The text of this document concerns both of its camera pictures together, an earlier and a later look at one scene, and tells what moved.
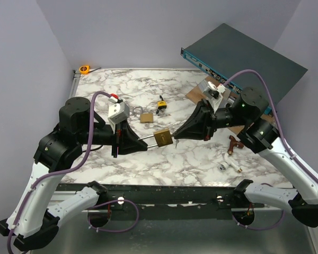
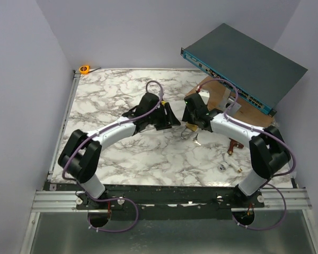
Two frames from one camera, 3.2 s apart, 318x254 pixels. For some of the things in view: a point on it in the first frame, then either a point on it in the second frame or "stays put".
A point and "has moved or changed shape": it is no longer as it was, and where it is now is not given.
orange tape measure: (85, 69) stays put
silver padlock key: (177, 141) → (195, 139)
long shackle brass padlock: (163, 138) has moved or changed shape
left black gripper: (127, 140) → (168, 119)
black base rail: (164, 202) stays put
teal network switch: (225, 51) stays put
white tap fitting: (224, 166) stays put
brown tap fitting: (233, 143) stays put
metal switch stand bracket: (228, 100) stays put
